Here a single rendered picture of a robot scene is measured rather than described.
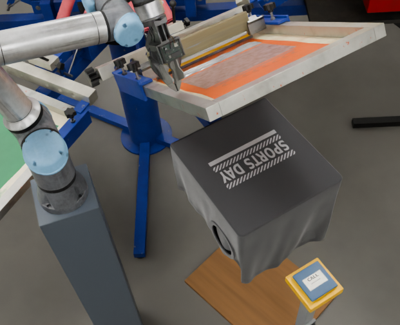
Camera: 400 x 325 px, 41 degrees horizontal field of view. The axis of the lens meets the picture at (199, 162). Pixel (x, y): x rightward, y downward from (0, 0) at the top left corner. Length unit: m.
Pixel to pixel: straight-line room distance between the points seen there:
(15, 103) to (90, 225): 0.44
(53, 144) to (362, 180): 2.08
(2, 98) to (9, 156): 0.70
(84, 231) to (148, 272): 1.17
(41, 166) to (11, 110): 0.17
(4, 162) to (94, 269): 0.56
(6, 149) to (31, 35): 0.99
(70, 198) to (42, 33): 0.54
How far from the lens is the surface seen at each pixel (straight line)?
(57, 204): 1.62
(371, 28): 1.61
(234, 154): 2.02
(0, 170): 2.15
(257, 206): 1.89
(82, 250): 1.81
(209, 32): 1.98
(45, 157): 1.50
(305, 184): 1.96
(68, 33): 1.29
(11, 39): 1.27
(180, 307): 2.75
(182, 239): 2.92
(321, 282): 1.75
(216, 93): 1.55
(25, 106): 1.55
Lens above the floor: 2.53
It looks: 52 degrees down
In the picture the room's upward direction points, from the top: 5 degrees counter-clockwise
